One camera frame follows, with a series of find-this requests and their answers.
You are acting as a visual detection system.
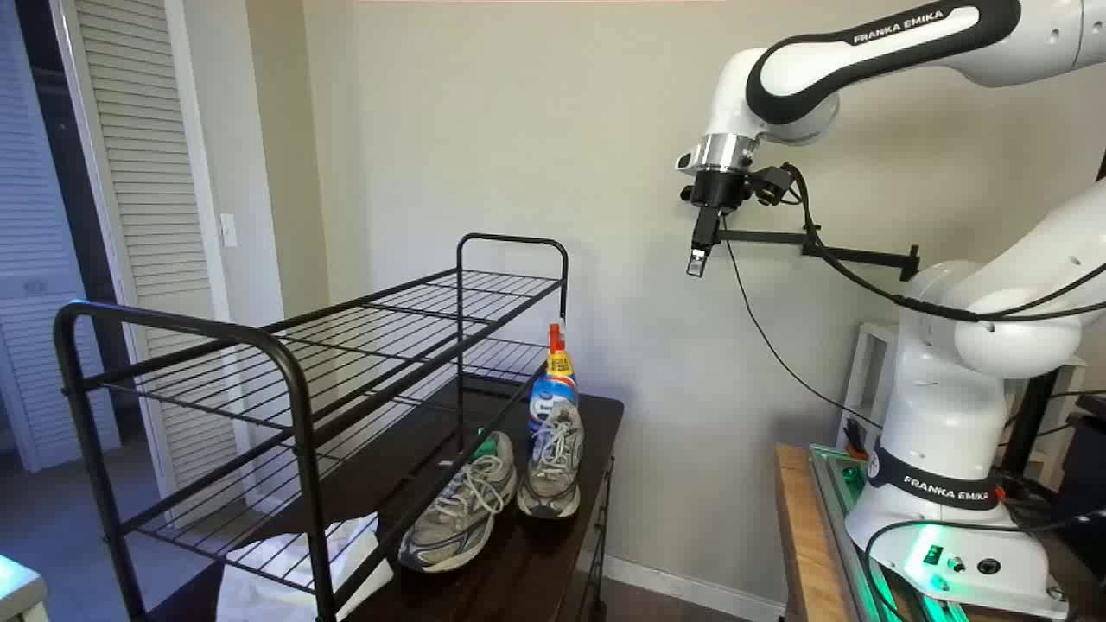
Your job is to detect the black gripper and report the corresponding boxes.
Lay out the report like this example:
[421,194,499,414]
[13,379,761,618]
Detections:
[680,163,750,281]

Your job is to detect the grey blue sneaker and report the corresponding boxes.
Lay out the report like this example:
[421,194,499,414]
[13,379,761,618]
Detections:
[517,406,589,522]
[393,430,518,577]

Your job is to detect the blue spray cleaner bottle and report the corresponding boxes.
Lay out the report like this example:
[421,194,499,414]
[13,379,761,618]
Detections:
[527,322,586,447]

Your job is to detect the light wooden robot table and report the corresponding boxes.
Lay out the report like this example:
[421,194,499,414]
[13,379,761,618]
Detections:
[771,444,862,622]

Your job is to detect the dark wooden dresser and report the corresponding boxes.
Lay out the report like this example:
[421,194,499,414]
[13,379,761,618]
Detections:
[150,385,626,622]

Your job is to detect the black metal shoe rack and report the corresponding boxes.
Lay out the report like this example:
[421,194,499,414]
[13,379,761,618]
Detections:
[53,231,570,622]

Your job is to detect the white louvered closet door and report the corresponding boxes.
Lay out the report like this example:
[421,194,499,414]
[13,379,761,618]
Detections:
[48,0,253,499]

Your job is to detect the white panel door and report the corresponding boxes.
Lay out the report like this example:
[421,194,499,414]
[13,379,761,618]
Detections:
[0,0,125,477]

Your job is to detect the white teal object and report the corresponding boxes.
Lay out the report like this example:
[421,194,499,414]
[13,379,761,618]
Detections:
[0,552,53,622]

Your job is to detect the black camera boom rod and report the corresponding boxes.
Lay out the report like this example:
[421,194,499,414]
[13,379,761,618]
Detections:
[718,221,928,285]

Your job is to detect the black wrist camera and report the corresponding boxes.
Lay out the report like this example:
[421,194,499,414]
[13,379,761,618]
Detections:
[740,163,805,210]

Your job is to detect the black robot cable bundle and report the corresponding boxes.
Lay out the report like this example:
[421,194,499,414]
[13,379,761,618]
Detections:
[718,166,1106,437]

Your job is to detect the green lit aluminium rail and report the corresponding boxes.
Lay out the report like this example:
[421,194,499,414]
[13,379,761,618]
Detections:
[808,444,961,622]

